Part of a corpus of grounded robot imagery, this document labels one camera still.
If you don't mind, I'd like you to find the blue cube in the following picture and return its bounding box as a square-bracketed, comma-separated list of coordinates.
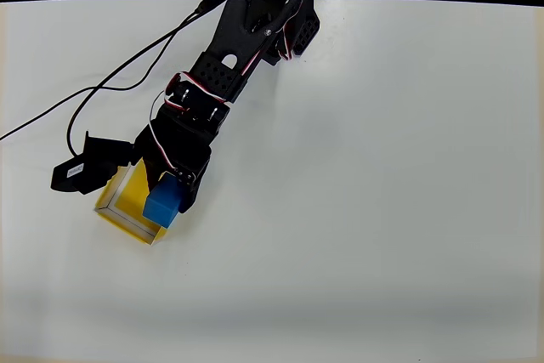
[142, 173, 184, 230]

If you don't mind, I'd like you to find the yellow open box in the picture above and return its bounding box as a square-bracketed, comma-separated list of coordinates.
[93, 162, 169, 247]

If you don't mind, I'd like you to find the red white gripper servo wire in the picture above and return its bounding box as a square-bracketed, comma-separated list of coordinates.
[150, 71, 225, 170]

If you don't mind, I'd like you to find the black camera with mount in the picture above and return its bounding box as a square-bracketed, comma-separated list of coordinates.
[50, 130, 139, 196]

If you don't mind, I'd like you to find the long black cable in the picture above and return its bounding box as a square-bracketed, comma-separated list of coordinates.
[0, 0, 222, 141]

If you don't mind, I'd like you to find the red white arm servo wire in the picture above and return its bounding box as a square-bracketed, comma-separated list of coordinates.
[239, 0, 303, 83]

